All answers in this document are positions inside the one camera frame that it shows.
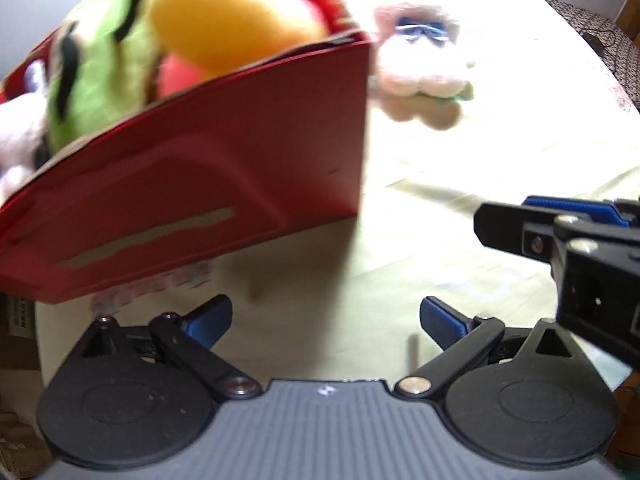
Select red cardboard box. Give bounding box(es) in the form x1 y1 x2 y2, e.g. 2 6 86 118
0 0 373 306

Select brown cardboard carton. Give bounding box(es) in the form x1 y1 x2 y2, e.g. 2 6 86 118
0 294 53 480

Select yellow plush tiger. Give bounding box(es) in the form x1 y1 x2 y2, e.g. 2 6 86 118
147 0 331 98

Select dark floral cloth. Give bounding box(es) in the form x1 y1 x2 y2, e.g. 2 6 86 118
542 0 640 113

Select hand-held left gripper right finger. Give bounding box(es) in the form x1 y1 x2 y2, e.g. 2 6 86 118
394 296 576 401

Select green plush dog black ears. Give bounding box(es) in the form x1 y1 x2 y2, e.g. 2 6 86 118
44 0 166 153

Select green cartoon printed blanket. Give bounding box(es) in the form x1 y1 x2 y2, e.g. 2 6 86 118
35 0 640 386

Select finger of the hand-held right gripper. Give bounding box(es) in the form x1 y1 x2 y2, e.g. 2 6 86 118
520 196 633 228
474 202 571 263

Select grey power strip cord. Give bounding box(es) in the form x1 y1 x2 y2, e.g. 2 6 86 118
582 30 618 56

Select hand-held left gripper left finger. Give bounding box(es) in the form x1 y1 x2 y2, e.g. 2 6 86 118
80 294 261 401

